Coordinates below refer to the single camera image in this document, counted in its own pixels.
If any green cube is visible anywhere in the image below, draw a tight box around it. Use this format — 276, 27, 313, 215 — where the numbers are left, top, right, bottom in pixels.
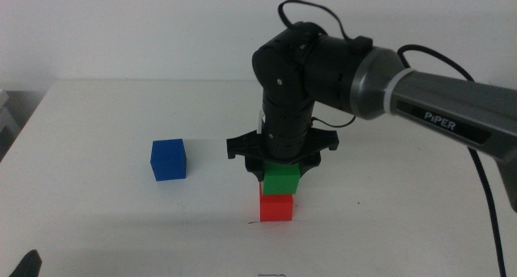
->
261, 162, 302, 195

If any red cube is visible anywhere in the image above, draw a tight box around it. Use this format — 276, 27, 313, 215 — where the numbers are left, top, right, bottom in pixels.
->
259, 183, 295, 222

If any blue cube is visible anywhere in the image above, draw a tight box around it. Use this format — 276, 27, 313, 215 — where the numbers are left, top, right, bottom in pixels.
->
149, 138, 187, 183

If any white cable tie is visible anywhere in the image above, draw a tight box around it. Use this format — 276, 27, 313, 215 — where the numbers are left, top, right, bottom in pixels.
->
383, 68, 415, 115

